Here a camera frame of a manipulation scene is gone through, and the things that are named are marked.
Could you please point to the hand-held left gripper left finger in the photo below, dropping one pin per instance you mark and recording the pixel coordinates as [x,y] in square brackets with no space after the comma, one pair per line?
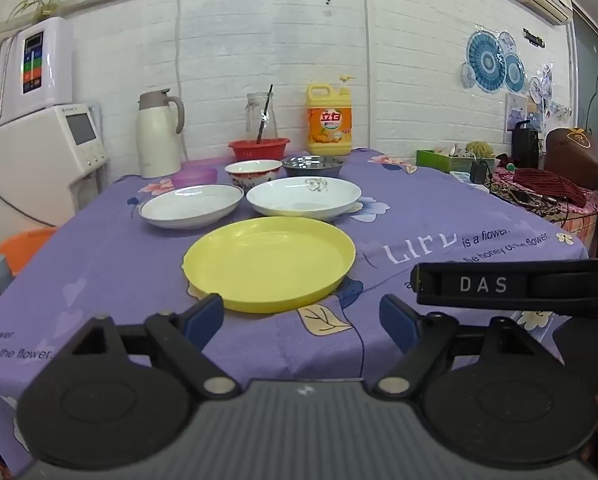
[206,312]

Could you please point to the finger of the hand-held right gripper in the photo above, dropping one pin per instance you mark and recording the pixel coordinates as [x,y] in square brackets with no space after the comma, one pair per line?
[426,282]

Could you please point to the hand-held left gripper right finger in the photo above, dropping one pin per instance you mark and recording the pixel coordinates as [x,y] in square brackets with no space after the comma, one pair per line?
[396,321]

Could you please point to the yellow plastic plate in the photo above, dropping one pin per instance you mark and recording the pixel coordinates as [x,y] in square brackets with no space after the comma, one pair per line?
[269,260]

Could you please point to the white plate with blue rim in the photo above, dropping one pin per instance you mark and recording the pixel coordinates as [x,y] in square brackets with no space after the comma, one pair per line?
[189,205]

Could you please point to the white bowl with red pattern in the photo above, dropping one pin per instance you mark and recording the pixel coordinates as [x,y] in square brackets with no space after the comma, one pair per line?
[251,172]

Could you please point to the white plate with floral print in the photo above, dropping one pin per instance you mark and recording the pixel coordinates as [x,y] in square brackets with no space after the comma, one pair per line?
[299,197]

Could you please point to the metal bowl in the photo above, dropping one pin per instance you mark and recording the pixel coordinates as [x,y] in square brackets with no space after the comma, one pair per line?
[311,165]

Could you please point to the pink patterned cloth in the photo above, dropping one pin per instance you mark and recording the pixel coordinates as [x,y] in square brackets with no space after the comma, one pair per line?
[544,211]

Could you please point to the purple floral tablecloth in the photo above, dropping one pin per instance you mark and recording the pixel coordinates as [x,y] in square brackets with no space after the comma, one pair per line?
[129,270]

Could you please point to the dark red knitted cloth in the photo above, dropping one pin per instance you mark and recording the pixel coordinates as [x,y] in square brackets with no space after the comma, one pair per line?
[549,185]

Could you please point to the black power adapter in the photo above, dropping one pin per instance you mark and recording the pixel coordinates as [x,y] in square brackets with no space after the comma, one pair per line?
[479,172]

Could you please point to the green box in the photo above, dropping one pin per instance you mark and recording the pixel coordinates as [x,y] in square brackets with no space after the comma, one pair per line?
[439,161]

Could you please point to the brown bag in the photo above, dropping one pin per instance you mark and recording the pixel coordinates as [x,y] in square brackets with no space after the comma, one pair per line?
[574,157]

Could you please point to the purple plastic bowl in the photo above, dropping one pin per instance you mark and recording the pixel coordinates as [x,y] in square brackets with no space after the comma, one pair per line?
[194,176]

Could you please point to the black thermos pot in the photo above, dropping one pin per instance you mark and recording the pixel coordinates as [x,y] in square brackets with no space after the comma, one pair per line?
[525,145]

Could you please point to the yellow loofah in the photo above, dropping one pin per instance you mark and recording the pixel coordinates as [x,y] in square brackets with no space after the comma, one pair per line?
[480,149]

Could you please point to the red plastic basket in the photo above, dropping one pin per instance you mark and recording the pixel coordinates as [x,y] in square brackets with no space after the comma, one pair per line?
[259,151]

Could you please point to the yellow detergent bottle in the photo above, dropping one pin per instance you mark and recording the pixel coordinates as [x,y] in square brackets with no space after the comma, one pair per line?
[329,130]

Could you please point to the white thermos jug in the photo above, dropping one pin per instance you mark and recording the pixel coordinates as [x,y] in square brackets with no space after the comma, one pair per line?
[156,135]

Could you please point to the orange plastic stool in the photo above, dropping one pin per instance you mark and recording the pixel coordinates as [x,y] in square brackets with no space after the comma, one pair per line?
[24,245]

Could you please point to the glass pitcher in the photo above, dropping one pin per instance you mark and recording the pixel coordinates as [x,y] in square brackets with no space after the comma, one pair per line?
[252,115]

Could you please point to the black stirring stick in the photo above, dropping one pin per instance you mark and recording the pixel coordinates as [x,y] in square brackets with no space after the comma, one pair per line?
[265,112]

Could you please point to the small pale paper fan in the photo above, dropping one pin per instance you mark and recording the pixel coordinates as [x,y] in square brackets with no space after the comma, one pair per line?
[468,75]
[506,42]

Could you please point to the medium blue paper fan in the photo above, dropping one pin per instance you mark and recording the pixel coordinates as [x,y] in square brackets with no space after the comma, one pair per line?
[514,72]

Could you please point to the large blue paper fan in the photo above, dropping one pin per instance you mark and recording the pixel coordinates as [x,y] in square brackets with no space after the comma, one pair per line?
[486,60]

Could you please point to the white water dispenser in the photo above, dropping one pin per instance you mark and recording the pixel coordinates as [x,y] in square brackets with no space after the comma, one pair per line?
[29,160]

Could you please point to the white water purifier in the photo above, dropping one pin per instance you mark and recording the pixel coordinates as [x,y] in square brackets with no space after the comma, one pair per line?
[49,60]

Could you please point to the wall picture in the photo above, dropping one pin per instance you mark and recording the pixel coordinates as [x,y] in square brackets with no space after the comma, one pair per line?
[516,110]

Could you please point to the black wall plaque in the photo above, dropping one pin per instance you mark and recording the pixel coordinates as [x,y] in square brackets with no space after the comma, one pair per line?
[534,38]

